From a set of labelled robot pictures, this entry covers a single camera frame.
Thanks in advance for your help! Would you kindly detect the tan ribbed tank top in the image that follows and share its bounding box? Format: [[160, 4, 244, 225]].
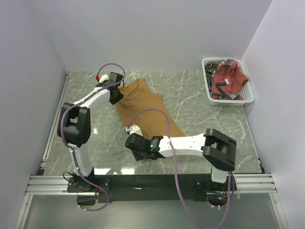
[[115, 78, 185, 139]]

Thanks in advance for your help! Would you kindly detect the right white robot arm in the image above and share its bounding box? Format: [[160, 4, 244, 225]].
[[125, 125, 237, 190]]

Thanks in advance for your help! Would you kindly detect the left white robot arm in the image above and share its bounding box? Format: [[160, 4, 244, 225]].
[[57, 72, 124, 192]]

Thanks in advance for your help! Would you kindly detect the striped multicolour tank top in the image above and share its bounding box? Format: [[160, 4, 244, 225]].
[[204, 60, 224, 92]]

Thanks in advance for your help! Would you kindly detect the rust red tank top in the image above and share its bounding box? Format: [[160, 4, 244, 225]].
[[211, 59, 248, 100]]

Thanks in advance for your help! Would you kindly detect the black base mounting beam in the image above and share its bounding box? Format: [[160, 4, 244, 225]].
[[66, 174, 237, 206]]

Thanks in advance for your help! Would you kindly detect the white plastic laundry basket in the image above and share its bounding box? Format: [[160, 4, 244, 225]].
[[202, 57, 254, 107]]

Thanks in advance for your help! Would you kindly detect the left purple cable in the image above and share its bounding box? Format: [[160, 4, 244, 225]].
[[61, 62, 126, 212]]

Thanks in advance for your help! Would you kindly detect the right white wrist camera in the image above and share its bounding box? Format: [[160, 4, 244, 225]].
[[125, 125, 142, 136]]

